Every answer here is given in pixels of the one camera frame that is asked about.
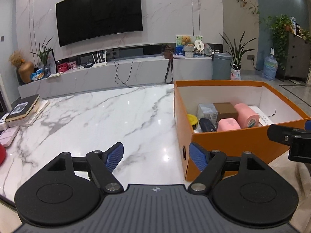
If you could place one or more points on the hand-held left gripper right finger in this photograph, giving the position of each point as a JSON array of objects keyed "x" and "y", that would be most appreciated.
[{"x": 198, "y": 156}]

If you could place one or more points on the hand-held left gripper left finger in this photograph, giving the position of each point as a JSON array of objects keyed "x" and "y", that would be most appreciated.
[{"x": 114, "y": 156}]

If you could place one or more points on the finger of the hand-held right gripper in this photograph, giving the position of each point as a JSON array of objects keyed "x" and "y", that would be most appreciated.
[
  {"x": 279, "y": 132},
  {"x": 308, "y": 125}
]

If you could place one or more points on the long white box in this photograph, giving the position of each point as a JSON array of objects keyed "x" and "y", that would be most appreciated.
[{"x": 262, "y": 119}]

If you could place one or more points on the dark blue case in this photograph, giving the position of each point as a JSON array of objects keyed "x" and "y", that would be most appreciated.
[{"x": 207, "y": 125}]

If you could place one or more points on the orange cardboard box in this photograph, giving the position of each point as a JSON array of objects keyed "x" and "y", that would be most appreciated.
[{"x": 230, "y": 145}]

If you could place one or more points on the pink cylinder roll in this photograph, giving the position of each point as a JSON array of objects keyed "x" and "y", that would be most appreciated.
[{"x": 246, "y": 116}]

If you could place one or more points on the yellow lid container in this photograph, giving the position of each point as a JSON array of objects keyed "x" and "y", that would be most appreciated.
[{"x": 192, "y": 119}]

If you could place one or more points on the pink square case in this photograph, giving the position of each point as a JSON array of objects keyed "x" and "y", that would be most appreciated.
[{"x": 228, "y": 125}]

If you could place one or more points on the clear plastic box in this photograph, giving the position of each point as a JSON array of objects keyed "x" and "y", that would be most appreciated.
[{"x": 206, "y": 112}]

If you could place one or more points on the small brown cardboard box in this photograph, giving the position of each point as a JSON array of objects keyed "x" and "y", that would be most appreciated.
[{"x": 226, "y": 110}]

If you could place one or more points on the blue water jug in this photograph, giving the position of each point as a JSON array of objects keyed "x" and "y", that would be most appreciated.
[{"x": 270, "y": 68}]

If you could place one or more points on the dark grey cabinet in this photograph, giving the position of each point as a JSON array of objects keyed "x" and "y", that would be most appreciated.
[{"x": 298, "y": 58}]

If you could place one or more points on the pink white woven bag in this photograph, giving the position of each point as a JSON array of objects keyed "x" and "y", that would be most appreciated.
[{"x": 235, "y": 74}]

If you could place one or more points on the marble television console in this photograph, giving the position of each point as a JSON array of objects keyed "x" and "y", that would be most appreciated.
[{"x": 97, "y": 77}]

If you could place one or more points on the grey trash bin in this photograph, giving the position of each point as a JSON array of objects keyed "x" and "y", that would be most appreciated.
[{"x": 221, "y": 66}]

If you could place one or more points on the tall potted leaf plant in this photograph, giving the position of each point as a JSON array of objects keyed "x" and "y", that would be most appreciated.
[{"x": 237, "y": 51}]

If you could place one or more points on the black set-top box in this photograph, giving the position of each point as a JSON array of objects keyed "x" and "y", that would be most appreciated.
[{"x": 88, "y": 65}]

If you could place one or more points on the white router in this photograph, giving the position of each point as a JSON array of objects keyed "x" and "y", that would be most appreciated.
[{"x": 99, "y": 63}]

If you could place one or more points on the row of small bottles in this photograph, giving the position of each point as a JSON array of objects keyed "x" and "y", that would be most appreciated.
[{"x": 300, "y": 29}]

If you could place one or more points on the bushy green potted plant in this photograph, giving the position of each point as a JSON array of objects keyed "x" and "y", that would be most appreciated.
[{"x": 280, "y": 29}]

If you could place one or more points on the pink printed box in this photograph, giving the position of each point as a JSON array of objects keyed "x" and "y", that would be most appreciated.
[{"x": 72, "y": 65}]

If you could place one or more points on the red box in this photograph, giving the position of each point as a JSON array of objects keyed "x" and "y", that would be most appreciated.
[{"x": 62, "y": 68}]

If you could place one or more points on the white ribbed pot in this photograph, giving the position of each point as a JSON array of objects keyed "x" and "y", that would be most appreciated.
[{"x": 188, "y": 52}]

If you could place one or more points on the grey soundbar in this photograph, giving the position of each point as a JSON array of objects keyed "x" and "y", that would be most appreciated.
[{"x": 131, "y": 52}]

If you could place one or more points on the black hardcover book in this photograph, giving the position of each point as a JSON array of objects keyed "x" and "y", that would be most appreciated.
[{"x": 20, "y": 108}]

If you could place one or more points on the patterned round plate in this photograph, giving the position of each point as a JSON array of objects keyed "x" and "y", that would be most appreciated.
[{"x": 207, "y": 50}]

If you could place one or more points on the pink pencil case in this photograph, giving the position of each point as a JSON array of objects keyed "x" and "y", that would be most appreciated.
[{"x": 9, "y": 136}]

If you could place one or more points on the blue box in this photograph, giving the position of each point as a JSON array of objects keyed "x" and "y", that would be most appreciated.
[{"x": 179, "y": 51}]

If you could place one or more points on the blue snack bag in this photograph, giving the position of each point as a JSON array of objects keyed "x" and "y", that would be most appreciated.
[{"x": 38, "y": 75}]

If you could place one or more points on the white round hand fan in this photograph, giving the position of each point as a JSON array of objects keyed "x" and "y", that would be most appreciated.
[{"x": 198, "y": 45}]

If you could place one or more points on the red cup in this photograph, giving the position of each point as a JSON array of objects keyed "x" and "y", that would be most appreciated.
[{"x": 2, "y": 155}]

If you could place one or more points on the brown teddy bear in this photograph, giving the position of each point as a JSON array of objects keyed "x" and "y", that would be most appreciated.
[{"x": 187, "y": 41}]

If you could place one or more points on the white charger box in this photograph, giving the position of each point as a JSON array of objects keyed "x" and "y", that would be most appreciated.
[{"x": 4, "y": 119}]

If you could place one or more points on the green printed picture board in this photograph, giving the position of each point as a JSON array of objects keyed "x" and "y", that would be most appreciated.
[{"x": 198, "y": 38}]

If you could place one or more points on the golden vase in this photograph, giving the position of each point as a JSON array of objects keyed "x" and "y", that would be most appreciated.
[{"x": 26, "y": 72}]

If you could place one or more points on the small potted grass plant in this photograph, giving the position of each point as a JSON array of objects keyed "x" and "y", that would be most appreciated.
[{"x": 42, "y": 53}]

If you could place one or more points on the dried flower bunch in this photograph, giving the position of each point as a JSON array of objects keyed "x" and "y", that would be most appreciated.
[{"x": 16, "y": 58}]

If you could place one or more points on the wall socket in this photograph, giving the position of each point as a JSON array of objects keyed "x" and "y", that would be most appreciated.
[{"x": 251, "y": 57}]

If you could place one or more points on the black wall television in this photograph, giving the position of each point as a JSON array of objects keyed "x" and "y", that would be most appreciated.
[{"x": 98, "y": 13}]

